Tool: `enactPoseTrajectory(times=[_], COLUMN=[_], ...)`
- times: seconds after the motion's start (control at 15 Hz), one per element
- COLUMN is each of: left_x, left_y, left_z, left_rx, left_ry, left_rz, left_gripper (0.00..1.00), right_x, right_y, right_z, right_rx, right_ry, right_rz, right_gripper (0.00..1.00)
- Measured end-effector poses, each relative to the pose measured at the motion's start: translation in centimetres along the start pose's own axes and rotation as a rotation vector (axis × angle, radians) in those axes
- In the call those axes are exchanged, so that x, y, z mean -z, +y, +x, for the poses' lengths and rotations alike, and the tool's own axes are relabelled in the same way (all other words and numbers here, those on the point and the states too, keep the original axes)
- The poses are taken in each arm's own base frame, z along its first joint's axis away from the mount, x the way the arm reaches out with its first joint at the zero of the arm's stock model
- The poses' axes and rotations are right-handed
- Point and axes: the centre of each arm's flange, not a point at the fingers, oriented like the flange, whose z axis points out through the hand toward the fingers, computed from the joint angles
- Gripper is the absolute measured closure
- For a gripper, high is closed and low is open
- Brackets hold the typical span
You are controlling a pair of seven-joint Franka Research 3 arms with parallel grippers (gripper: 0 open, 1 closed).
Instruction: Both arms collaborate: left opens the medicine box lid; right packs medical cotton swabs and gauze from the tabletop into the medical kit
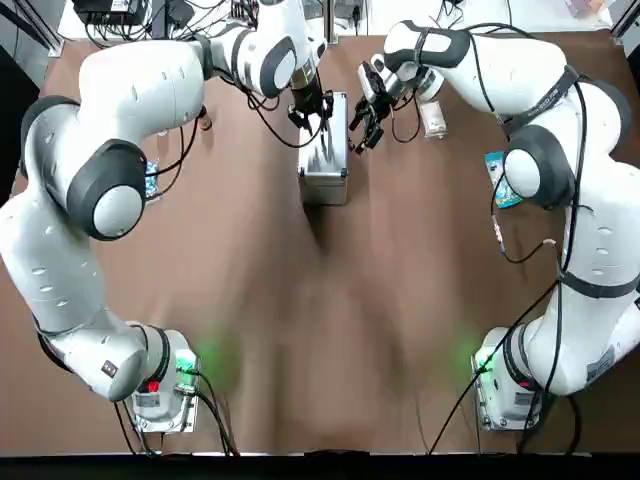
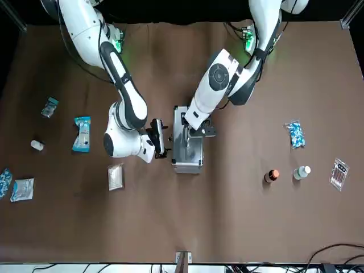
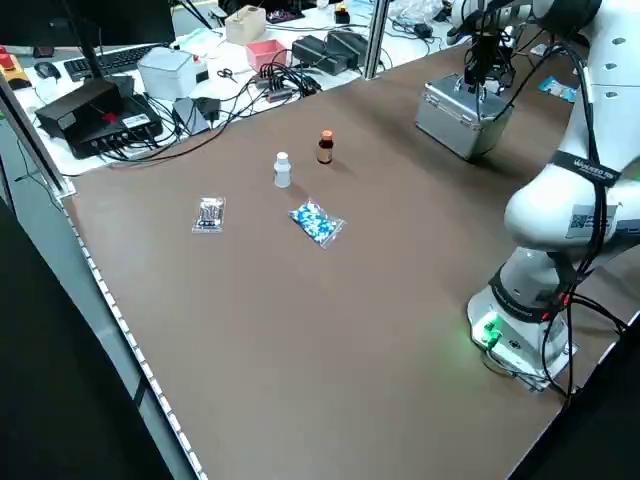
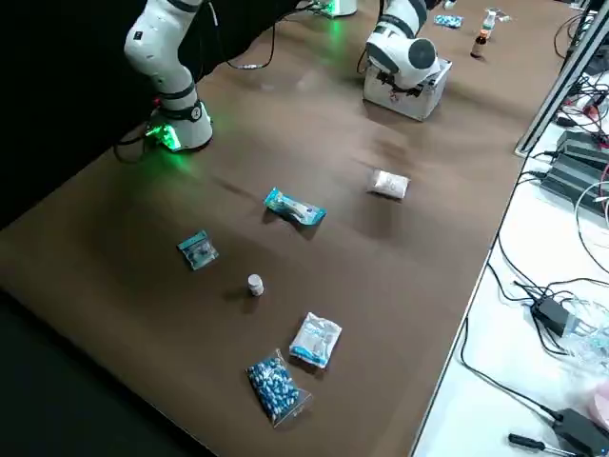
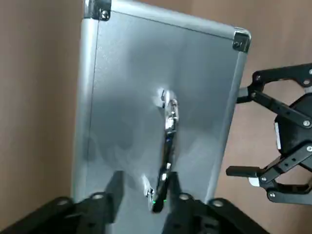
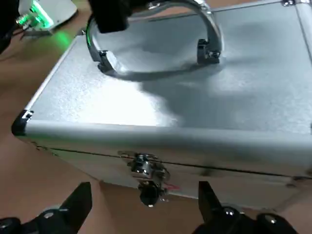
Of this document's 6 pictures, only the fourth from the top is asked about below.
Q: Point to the clear bottle white cap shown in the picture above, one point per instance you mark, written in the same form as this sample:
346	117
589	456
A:
489	21

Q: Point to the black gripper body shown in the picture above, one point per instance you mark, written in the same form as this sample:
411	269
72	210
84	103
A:
404	88

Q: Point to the black power supply box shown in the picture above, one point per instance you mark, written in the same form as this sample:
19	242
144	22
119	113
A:
571	183
583	145

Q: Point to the black power adapter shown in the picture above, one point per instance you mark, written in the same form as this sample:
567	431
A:
578	431
551	315

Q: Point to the clear bag of brown sticks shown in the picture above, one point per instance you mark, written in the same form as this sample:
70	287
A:
503	17

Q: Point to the aluminium camera post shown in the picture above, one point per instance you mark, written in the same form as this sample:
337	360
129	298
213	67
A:
547	105

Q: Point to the brown bottle orange cap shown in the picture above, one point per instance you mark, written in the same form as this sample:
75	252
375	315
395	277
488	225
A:
479	45

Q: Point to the clear plastic bag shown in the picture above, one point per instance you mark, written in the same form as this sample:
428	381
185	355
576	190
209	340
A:
587	338

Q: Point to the blue white capsule bag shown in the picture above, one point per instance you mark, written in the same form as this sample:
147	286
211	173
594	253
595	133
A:
448	21
273	385

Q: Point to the silver aluminium medicine case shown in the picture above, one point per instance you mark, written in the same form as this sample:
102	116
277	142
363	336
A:
414	102

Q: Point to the white packet with blue print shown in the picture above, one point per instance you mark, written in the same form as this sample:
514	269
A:
315	339

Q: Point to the blue cotton swab packet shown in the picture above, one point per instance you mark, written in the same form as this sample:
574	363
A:
295	207

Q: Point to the small white pill bottle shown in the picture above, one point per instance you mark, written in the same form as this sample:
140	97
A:
255	284

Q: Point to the pink soft object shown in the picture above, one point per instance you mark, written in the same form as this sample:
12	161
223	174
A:
598	404

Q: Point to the small teal packet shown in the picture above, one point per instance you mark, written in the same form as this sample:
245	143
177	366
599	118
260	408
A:
197	250

